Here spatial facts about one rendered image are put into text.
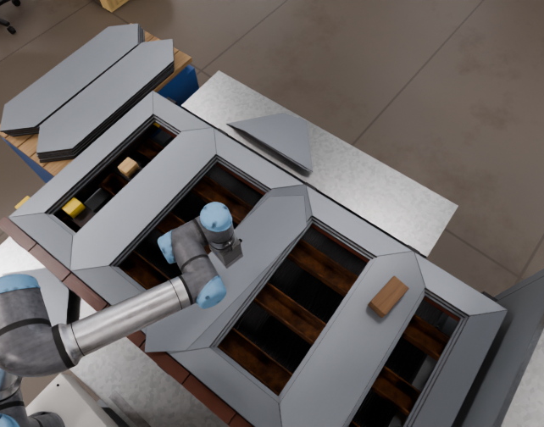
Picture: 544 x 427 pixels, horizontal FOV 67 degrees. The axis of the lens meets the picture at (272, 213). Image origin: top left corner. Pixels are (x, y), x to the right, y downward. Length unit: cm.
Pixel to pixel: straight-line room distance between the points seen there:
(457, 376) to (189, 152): 119
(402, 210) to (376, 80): 161
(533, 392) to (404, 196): 79
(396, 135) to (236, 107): 128
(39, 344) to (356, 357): 85
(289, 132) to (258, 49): 159
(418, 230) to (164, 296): 101
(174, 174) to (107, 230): 31
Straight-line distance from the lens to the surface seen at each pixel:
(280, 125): 175
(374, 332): 137
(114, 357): 159
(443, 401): 140
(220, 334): 135
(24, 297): 103
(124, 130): 177
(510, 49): 366
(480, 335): 147
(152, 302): 96
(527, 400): 126
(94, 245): 155
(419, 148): 280
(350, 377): 133
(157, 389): 153
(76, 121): 187
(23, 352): 98
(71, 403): 152
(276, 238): 142
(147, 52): 203
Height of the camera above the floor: 215
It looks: 63 degrees down
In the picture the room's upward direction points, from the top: 1 degrees counter-clockwise
